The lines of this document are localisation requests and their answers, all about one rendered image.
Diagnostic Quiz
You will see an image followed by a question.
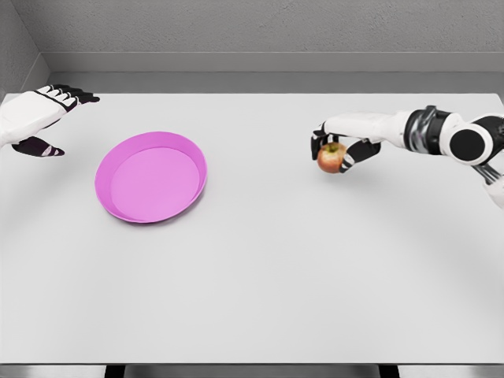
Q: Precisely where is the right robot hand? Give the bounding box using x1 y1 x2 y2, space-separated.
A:
309 112 382 174

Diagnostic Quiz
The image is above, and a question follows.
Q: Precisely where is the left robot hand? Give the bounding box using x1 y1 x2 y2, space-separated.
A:
0 84 101 158

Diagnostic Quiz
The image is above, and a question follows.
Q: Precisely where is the red-yellow apple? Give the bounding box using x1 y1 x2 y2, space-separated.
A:
317 143 349 174

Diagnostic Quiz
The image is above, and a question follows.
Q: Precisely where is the pink round plate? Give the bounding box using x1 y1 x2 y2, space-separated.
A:
94 131 209 225

